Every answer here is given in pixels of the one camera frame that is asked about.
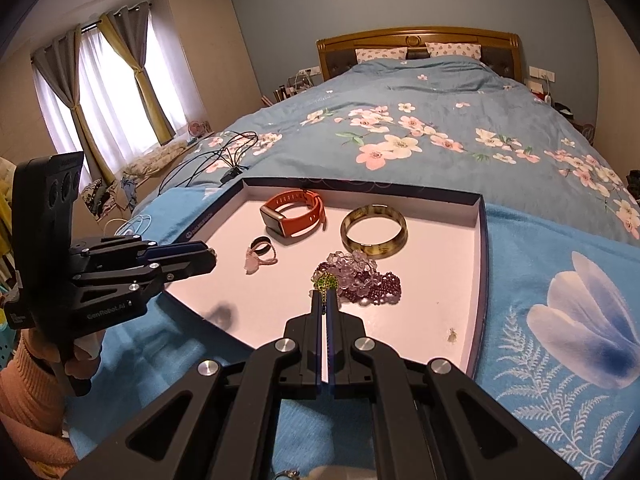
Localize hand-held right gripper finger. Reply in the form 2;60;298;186
62;290;327;480
326;291;581;480

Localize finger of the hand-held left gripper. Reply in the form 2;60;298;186
70;234;212;274
72;248;219;295

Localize green bead pendant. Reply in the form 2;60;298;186
314;270;340;312

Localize shallow pink-lined box tray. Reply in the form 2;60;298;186
159;176;488;381

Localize purple bead bracelet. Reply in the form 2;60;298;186
316;249;403;307

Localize pink stone ring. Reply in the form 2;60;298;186
244;252;278;275

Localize person's left forearm orange sleeve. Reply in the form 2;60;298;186
0;345;81;480

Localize person's left hand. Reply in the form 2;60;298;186
21;329;105;386

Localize yellow cloth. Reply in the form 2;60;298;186
0;195;13;256

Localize printed dark bag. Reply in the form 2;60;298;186
80;177;118;218

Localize beige quilted cloth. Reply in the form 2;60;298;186
0;157;21;211

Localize beige window seat cushion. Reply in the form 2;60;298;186
122;140;188;178

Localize orange smart watch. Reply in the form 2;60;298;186
259;189;328;239

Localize teal plastic basket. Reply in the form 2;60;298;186
0;305;13;368

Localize brown marbled bangle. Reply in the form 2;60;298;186
340;203;408;259

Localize grey and yellow curtain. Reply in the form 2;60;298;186
97;2;176;146
31;25;116;188

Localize white sheer curtain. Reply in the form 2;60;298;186
47;7;188;171

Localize cluttered bedside table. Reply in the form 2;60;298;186
272;67;321;103

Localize blue fleece flower blanket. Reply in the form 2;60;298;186
65;187;640;480

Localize blue floral duvet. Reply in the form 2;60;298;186
132;55;640;246

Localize patterned white pillow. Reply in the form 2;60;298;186
425;41;482;58
355;47;408;65

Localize wooden bed headboard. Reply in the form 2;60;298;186
316;27;524;83

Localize wooden nightstand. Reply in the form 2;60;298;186
555;102;596;143

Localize white cable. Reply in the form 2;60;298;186
112;213;152;236

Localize black cables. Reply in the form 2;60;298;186
157;130;258;196

